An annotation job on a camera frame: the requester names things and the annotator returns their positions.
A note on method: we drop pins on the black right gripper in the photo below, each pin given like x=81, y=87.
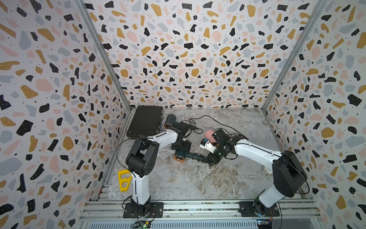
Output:
x=212, y=161

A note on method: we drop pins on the black flat case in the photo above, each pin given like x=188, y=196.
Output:
x=147, y=121

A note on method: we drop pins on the pink hair dryer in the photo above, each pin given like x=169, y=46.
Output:
x=209, y=136

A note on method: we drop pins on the aluminium corner post left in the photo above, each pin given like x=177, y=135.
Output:
x=80, y=5

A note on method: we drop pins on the dark green hair dryer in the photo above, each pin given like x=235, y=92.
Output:
x=181, y=156
x=172, y=123

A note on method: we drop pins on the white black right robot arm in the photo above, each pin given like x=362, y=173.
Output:
x=288, y=174

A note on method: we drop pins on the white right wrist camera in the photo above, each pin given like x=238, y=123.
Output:
x=206, y=144

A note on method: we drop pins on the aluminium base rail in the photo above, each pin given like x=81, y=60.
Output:
x=202, y=214

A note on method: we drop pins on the aluminium corner post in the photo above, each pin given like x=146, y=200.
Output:
x=319, y=7
x=80, y=5

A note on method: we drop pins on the yellow plastic triangle frame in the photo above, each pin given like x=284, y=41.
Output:
x=124, y=179

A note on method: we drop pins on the aluminium corner post right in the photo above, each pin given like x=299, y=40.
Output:
x=319, y=7

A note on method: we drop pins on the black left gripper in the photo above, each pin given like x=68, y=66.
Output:
x=186, y=148

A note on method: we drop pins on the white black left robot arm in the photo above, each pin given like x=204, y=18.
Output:
x=142, y=157

